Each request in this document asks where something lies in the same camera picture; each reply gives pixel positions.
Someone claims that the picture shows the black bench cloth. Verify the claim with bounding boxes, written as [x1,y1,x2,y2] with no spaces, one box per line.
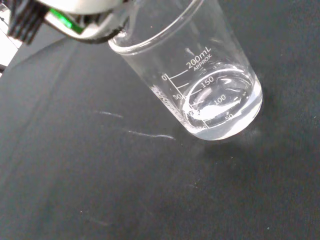
[0,0,320,240]

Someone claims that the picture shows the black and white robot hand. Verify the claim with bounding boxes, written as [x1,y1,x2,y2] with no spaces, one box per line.
[6,0,138,46]

